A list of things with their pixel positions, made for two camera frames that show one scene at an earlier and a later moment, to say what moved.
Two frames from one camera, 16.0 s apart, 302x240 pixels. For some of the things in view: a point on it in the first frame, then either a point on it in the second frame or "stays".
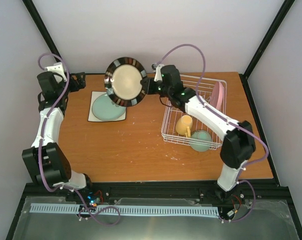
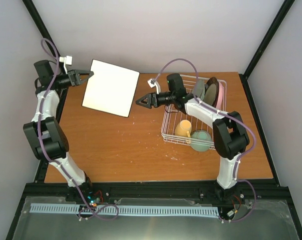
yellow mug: x=183 y=125 stays
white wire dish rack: x=202 y=87 → x=194 y=128
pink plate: x=217 y=98 stays
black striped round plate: x=122 y=79 → x=212 y=92
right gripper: x=147 y=88 → x=152 y=101
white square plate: x=91 y=117 → x=111 y=89
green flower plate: x=103 y=108 → x=200 y=89
